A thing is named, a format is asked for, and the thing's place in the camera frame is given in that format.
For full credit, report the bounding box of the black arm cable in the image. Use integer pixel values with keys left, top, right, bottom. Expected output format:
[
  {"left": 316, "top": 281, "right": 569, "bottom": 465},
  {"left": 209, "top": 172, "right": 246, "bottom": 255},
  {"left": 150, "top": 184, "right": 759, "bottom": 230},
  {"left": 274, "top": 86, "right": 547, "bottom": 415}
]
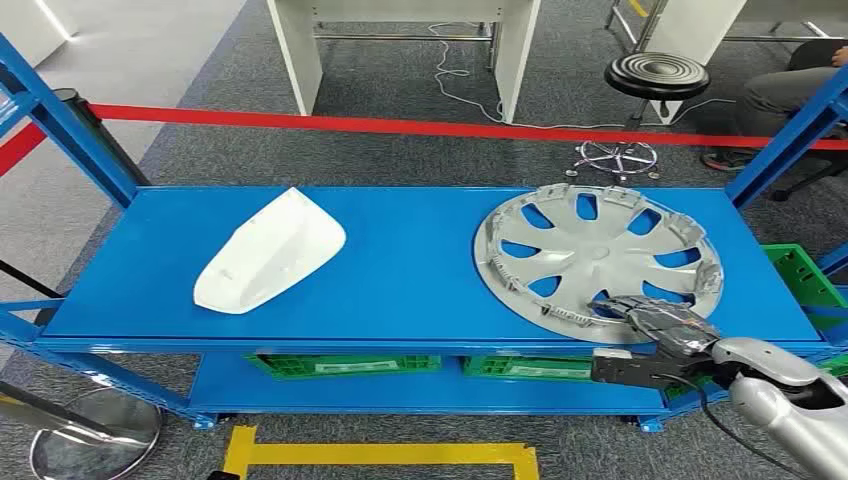
[{"left": 662, "top": 372, "right": 817, "bottom": 480}]

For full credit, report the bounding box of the white floor cable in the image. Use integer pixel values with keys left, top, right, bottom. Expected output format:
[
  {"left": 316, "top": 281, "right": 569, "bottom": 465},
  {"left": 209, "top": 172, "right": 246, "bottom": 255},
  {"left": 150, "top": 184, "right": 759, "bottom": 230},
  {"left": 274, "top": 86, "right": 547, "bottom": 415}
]
[{"left": 427, "top": 23, "right": 737, "bottom": 131}]

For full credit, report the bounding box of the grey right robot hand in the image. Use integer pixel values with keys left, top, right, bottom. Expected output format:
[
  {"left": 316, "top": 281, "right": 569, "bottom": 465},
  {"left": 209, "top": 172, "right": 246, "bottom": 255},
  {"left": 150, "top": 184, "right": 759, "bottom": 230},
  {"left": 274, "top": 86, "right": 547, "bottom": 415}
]
[{"left": 588, "top": 295, "right": 723, "bottom": 366}]

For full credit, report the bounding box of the person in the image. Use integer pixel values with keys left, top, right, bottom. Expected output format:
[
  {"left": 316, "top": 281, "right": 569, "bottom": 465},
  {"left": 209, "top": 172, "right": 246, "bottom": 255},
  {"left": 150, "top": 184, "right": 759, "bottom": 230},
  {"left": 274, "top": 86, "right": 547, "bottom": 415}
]
[{"left": 700, "top": 38, "right": 848, "bottom": 174}]

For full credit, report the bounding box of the silver wheel hubcap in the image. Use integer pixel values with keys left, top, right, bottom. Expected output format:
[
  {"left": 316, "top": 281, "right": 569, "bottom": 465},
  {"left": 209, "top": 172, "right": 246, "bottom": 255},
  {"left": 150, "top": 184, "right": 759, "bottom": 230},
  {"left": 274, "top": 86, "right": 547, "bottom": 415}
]
[{"left": 472, "top": 183, "right": 725, "bottom": 346}]

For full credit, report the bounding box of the black stanchion post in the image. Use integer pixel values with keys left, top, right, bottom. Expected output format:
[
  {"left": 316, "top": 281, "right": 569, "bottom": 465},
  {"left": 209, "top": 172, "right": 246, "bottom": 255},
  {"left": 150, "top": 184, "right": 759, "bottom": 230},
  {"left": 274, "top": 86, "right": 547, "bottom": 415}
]
[{"left": 0, "top": 258, "right": 66, "bottom": 326}]

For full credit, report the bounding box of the black round stool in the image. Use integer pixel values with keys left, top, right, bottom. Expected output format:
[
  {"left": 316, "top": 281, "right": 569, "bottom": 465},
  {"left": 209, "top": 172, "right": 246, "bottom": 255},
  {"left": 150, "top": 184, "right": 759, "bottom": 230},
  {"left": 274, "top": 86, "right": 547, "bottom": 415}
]
[{"left": 570, "top": 51, "right": 711, "bottom": 185}]

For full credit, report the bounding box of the black office chair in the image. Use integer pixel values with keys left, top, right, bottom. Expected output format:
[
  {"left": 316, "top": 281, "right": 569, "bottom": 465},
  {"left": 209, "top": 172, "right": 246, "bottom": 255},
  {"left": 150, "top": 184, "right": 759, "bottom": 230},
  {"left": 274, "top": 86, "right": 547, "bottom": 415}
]
[{"left": 770, "top": 152, "right": 848, "bottom": 203}]

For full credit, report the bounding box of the chrome stanchion post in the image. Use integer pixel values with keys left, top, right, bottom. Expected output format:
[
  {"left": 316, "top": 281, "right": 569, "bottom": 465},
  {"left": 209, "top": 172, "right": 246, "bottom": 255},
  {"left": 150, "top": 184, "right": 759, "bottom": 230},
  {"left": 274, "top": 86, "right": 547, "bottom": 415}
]
[
  {"left": 51, "top": 87, "right": 152, "bottom": 188},
  {"left": 0, "top": 379, "right": 164, "bottom": 480}
]

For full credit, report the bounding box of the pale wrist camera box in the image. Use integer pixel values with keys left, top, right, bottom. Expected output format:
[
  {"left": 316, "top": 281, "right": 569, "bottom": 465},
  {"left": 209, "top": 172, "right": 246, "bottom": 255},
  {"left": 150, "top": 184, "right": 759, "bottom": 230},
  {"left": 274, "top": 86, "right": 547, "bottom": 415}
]
[{"left": 590, "top": 347, "right": 670, "bottom": 391}]

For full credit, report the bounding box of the white plastic car part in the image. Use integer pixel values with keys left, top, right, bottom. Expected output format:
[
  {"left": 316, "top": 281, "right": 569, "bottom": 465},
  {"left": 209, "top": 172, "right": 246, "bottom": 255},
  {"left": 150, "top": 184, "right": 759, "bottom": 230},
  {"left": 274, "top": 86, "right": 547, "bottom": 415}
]
[{"left": 193, "top": 187, "right": 348, "bottom": 316}]

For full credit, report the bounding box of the blue metal shelf rack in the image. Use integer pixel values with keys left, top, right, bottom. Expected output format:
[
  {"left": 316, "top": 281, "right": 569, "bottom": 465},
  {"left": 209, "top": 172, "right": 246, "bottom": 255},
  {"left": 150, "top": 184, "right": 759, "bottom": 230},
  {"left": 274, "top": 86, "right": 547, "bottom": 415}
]
[
  {"left": 804, "top": 241, "right": 848, "bottom": 349},
  {"left": 0, "top": 33, "right": 848, "bottom": 435}
]

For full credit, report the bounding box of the red barrier belt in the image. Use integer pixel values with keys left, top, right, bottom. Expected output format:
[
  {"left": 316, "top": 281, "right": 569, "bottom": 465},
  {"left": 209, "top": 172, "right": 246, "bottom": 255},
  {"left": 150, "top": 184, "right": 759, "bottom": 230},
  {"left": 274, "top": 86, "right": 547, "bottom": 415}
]
[
  {"left": 89, "top": 102, "right": 848, "bottom": 152},
  {"left": 0, "top": 122, "right": 48, "bottom": 178}
]

